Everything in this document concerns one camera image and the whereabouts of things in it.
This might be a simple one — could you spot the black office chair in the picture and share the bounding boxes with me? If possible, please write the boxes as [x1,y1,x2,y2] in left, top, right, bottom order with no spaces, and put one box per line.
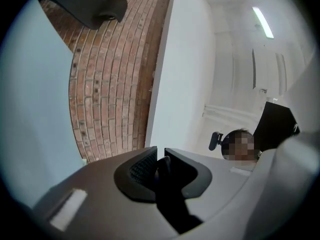
[36,0,129,30]

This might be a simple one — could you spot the person's head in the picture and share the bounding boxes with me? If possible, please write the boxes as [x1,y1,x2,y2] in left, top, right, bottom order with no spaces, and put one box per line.
[221,127,263,163]

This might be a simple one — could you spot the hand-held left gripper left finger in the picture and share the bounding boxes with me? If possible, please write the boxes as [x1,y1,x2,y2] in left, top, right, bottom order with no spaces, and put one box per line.
[32,145,181,240]

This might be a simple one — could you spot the black head-mounted camera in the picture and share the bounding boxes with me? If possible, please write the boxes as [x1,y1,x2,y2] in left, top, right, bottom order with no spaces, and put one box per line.
[208,131,224,152]

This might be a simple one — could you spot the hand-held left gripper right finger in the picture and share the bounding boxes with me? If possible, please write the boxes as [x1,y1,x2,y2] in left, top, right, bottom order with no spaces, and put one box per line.
[164,147,259,225]

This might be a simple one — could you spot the long ceiling light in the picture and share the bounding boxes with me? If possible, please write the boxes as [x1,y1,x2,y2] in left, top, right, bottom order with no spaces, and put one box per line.
[251,6,275,40]

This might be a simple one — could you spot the white ceiling pipes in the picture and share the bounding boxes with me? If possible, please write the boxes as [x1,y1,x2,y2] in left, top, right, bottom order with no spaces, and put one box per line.
[201,103,261,119]

